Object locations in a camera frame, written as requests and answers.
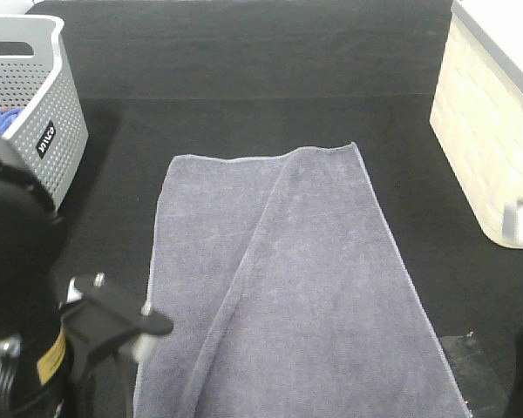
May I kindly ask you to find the black table mat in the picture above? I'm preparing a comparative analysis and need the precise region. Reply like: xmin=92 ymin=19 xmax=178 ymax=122
xmin=21 ymin=1 xmax=523 ymax=417

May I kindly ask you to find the clear tape strip right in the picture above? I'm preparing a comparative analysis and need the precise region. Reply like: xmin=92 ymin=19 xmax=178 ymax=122
xmin=439 ymin=332 xmax=507 ymax=418

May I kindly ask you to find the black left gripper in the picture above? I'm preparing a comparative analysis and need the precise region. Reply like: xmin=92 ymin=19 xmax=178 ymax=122
xmin=61 ymin=273 xmax=173 ymax=379

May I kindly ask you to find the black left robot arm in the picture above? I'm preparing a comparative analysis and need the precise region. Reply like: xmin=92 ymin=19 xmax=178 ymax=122
xmin=0 ymin=136 xmax=173 ymax=417

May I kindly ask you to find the cream white storage basket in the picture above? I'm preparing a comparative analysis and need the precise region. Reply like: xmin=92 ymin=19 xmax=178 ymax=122
xmin=430 ymin=1 xmax=523 ymax=249

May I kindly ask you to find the grey perforated laundry basket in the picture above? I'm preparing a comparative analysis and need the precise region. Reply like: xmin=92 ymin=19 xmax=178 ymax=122
xmin=0 ymin=15 xmax=88 ymax=206

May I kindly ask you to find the grey microfibre towel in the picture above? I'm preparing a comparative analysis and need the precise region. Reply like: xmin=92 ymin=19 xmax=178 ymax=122
xmin=134 ymin=144 xmax=470 ymax=417

